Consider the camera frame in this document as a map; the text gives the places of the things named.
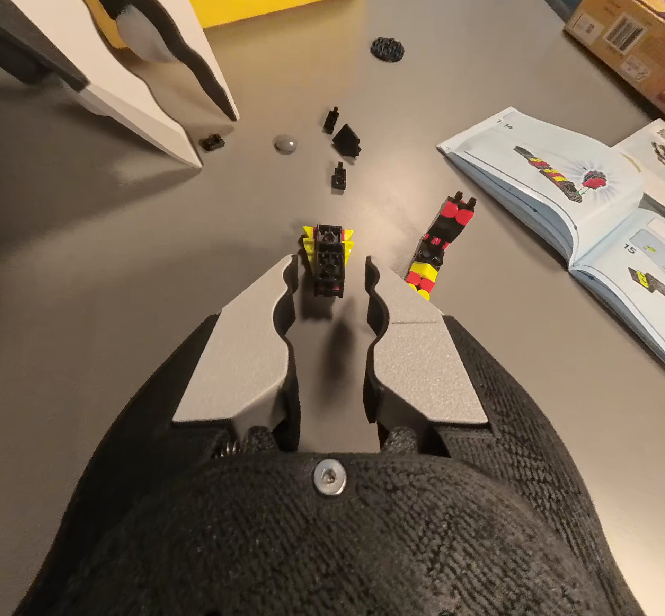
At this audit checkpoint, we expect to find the closed instruction booklet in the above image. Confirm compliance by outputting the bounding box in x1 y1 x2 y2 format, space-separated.
610 117 665 181

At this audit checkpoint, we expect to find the black round lego plate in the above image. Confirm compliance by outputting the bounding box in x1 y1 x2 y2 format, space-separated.
369 36 405 64

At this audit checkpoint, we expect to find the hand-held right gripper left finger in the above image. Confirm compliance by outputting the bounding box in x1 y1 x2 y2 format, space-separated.
171 254 301 453

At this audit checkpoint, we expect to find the long red yellow lego assembly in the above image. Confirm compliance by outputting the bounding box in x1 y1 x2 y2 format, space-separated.
404 190 478 301

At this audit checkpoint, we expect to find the black lego slope piece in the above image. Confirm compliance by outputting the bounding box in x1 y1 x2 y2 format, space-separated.
332 123 362 158

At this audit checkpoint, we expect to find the small black yellow lego assembly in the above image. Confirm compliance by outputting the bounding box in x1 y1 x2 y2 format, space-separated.
300 223 355 299

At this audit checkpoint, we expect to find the open instruction booklet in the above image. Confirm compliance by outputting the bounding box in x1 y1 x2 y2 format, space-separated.
436 106 665 363

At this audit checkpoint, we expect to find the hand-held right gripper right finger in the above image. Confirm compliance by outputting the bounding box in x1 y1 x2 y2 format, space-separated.
363 255 489 441

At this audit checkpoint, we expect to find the orange cardboard lego box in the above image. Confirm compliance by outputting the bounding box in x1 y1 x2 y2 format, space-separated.
563 0 665 114

